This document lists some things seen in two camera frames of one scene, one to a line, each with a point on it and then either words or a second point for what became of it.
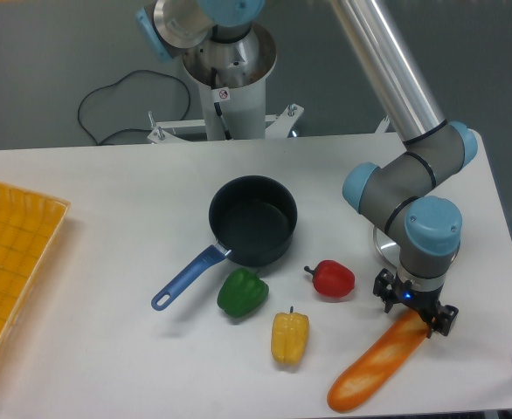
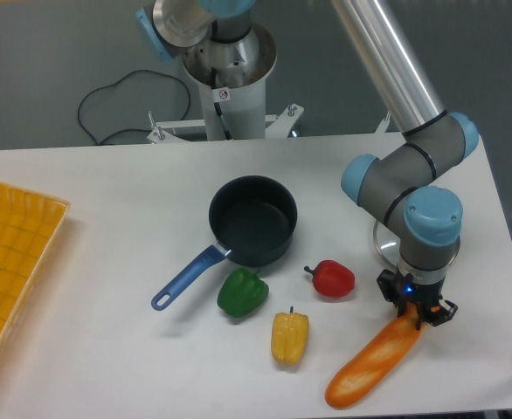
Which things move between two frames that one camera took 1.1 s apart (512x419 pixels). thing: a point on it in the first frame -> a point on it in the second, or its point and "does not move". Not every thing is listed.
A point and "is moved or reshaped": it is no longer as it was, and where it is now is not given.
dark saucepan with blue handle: [253, 220] does not move
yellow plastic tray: [16, 229] does not move
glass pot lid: [390, 250] does not move
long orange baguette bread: [400, 345] is moved or reshaped
